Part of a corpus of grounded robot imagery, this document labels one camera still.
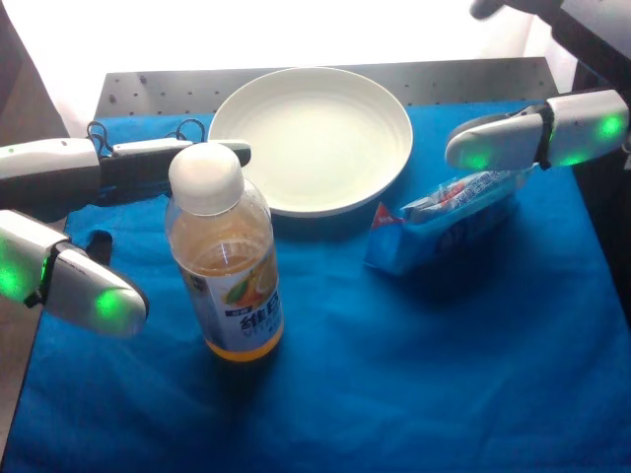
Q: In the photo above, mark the orange juice bottle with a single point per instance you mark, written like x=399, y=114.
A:
x=227, y=276

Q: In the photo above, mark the blue cloth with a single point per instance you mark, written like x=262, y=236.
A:
x=370, y=369

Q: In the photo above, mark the blue plastic packet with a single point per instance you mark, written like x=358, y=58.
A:
x=434, y=231

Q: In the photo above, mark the white round plate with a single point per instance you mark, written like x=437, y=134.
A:
x=315, y=143

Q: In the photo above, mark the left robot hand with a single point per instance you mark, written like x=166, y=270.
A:
x=49, y=162

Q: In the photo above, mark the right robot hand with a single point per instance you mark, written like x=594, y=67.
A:
x=567, y=128

